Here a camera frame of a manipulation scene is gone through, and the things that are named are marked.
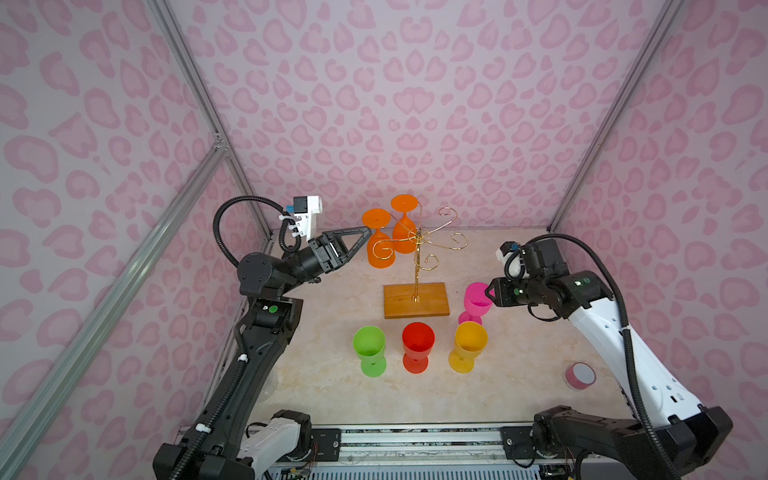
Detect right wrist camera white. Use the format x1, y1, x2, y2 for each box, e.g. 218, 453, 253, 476
496, 241, 525, 280

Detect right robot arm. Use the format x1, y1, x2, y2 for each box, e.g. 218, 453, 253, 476
484, 233, 733, 479

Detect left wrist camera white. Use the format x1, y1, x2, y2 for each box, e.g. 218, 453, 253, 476
280, 195, 323, 240

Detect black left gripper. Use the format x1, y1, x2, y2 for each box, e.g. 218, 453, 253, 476
280, 231, 370, 302

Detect red plastic wine glass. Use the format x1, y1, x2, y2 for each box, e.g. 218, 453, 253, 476
401, 322, 436, 374

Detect orange wine glass front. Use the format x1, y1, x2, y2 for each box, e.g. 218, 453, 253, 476
362, 208, 396, 269

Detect aluminium frame corner post right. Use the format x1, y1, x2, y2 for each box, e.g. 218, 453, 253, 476
547, 0, 687, 233

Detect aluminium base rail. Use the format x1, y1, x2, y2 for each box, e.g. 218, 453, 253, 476
261, 422, 631, 479

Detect green plastic wine glass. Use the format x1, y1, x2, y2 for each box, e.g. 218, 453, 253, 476
353, 326, 387, 378

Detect gold wire glass rack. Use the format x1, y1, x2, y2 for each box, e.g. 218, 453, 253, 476
384, 199, 468, 285

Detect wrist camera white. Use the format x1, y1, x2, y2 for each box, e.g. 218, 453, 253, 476
280, 195, 323, 240
496, 241, 525, 280

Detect pink tape roll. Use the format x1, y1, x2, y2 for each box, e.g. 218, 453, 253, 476
564, 362, 597, 391

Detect aluminium frame corner post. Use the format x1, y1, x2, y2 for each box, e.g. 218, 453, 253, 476
547, 0, 687, 233
143, 0, 274, 238

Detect aluminium diagonal frame bar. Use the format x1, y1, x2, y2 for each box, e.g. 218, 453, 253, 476
1, 143, 229, 479

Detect yellow plastic wine glass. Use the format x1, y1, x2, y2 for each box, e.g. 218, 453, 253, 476
448, 321, 488, 374

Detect pink plastic wine glass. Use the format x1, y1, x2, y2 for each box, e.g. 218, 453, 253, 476
458, 282, 493, 325

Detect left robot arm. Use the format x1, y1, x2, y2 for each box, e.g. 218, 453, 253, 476
152, 195, 372, 479

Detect orange wine glass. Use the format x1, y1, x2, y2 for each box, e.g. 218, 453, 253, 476
362, 208, 396, 269
391, 194, 419, 254

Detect aluminium frame corner post left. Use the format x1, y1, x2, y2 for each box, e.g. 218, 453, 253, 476
143, 0, 274, 238

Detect clear tape roll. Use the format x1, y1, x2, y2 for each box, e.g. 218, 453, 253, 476
258, 372, 279, 402

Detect wooden rack base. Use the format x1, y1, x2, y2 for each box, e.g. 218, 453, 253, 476
383, 282, 450, 319

